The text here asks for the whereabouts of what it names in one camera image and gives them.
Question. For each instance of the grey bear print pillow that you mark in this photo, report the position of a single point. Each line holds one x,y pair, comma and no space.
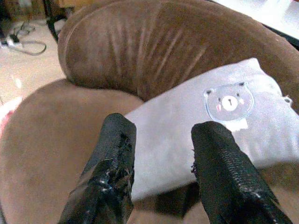
168,130

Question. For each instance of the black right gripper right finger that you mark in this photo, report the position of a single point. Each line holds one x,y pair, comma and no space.
224,170

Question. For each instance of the white table top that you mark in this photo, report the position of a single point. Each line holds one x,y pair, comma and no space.
268,14

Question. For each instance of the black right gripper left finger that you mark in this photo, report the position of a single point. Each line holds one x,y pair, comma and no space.
109,163

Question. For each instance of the brown fabric sofa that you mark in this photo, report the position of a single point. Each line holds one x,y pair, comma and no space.
100,70

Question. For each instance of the white power strip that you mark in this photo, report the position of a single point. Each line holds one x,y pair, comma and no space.
12,42

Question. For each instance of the black furniture leg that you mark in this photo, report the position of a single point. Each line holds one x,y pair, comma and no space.
52,21

